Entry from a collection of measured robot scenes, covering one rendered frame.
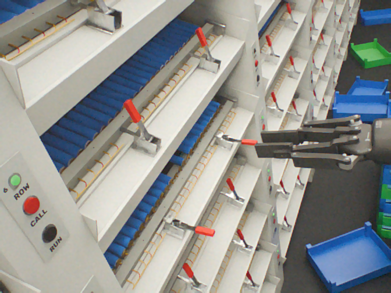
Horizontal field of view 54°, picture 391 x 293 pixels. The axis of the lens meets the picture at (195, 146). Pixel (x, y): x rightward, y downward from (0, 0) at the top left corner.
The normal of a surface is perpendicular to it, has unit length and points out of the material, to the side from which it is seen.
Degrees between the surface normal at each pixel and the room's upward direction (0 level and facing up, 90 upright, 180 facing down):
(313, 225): 0
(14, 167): 90
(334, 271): 0
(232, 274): 21
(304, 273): 0
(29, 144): 90
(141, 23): 111
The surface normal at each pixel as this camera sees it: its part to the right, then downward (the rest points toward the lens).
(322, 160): -0.48, 0.61
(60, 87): 0.91, 0.37
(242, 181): 0.13, -0.70
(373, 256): -0.20, -0.79
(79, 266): 0.90, 0.10
